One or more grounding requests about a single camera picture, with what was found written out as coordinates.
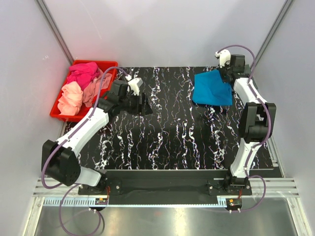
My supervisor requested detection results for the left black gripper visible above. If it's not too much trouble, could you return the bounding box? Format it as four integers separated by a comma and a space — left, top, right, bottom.
119, 91, 153, 117

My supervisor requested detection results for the blue t shirt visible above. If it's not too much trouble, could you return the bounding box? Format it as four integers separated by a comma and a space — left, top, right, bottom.
192, 70, 232, 106

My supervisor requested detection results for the dark grey t shirt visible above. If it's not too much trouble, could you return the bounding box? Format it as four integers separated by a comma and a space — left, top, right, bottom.
245, 64, 258, 90

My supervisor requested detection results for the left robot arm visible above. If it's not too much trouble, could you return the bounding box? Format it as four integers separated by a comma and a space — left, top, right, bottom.
41, 78, 153, 195

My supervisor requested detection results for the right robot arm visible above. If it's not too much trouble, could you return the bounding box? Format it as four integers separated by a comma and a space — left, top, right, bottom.
215, 49, 276, 195

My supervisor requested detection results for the dusty pink t shirt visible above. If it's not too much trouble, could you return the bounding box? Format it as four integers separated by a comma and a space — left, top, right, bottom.
83, 72, 112, 108

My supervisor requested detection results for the hot pink t shirt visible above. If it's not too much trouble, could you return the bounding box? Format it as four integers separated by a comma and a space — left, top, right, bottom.
66, 62, 100, 90

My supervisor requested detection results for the peach t shirt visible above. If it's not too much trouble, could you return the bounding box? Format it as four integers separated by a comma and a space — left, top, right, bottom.
57, 82, 83, 116

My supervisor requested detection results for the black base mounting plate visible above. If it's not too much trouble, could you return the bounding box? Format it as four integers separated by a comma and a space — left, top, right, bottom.
78, 170, 252, 206

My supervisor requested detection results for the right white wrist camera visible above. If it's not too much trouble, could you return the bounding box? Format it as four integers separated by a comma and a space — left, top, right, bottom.
215, 49, 231, 68

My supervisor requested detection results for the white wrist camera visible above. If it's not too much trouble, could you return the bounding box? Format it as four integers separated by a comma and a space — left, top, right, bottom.
215, 49, 231, 68
125, 75, 143, 95

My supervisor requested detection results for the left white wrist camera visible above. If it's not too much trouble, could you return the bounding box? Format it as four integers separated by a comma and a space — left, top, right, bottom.
125, 75, 143, 95

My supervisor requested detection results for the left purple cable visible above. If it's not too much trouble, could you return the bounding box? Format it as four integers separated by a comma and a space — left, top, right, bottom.
41, 66, 130, 236

